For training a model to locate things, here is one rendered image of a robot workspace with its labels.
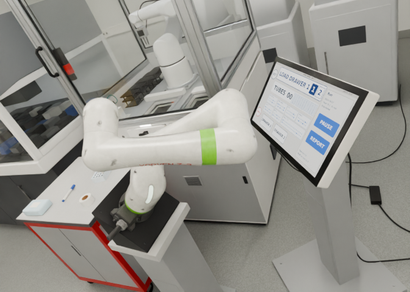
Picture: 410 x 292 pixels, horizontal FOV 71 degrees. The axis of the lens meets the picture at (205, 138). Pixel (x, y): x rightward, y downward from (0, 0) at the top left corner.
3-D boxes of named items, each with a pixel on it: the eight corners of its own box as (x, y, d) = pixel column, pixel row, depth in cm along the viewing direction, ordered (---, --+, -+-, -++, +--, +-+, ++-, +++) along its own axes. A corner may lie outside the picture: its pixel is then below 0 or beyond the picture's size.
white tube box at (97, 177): (105, 180, 174) (102, 175, 172) (94, 183, 176) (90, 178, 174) (113, 167, 184) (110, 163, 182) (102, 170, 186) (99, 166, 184)
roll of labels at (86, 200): (95, 202, 159) (91, 197, 157) (83, 209, 157) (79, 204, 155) (93, 195, 164) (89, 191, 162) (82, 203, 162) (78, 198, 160)
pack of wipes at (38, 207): (53, 203, 173) (49, 198, 170) (42, 216, 165) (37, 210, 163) (37, 203, 179) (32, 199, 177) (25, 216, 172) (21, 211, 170)
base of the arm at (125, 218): (119, 252, 111) (122, 247, 107) (90, 227, 112) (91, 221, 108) (160, 204, 129) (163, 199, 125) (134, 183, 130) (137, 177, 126)
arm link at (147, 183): (155, 181, 128) (168, 160, 114) (155, 216, 119) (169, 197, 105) (124, 178, 123) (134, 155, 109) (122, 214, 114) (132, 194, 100)
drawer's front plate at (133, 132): (171, 141, 174) (164, 125, 168) (134, 144, 187) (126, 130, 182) (172, 139, 175) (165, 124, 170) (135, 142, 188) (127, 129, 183)
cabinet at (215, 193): (271, 230, 196) (238, 135, 157) (149, 223, 243) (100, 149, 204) (287, 144, 267) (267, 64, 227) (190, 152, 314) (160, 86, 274)
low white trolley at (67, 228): (152, 302, 183) (88, 224, 145) (84, 288, 211) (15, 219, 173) (187, 227, 225) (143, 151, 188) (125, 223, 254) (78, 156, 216)
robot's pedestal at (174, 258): (217, 346, 150) (155, 259, 112) (171, 327, 165) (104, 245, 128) (237, 290, 170) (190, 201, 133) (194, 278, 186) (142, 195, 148)
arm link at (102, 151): (197, 135, 99) (199, 124, 88) (201, 167, 95) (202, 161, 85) (89, 141, 96) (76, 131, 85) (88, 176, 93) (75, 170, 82)
